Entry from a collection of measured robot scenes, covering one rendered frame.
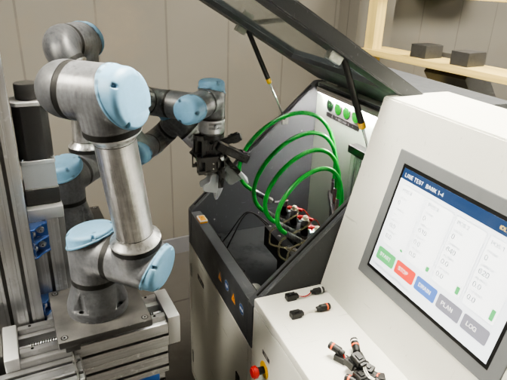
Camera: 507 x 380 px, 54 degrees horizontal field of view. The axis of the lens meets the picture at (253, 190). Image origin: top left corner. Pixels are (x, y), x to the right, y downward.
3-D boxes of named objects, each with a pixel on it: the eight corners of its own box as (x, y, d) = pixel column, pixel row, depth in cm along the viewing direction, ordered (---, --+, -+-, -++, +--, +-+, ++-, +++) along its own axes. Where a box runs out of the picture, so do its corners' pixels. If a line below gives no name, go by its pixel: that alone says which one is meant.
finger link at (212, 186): (201, 200, 150) (201, 173, 146) (219, 198, 152) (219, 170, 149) (204, 204, 147) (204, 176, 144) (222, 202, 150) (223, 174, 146)
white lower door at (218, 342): (192, 370, 234) (188, 245, 207) (196, 369, 235) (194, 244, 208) (241, 493, 180) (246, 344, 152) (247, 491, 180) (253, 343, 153)
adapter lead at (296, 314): (292, 320, 134) (293, 314, 133) (288, 315, 136) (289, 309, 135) (331, 311, 138) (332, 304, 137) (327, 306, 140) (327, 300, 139)
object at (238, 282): (191, 246, 206) (191, 211, 199) (201, 244, 207) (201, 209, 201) (246, 341, 153) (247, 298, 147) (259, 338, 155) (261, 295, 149)
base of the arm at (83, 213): (49, 237, 159) (45, 209, 155) (44, 218, 171) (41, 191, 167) (97, 229, 165) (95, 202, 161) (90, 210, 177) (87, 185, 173)
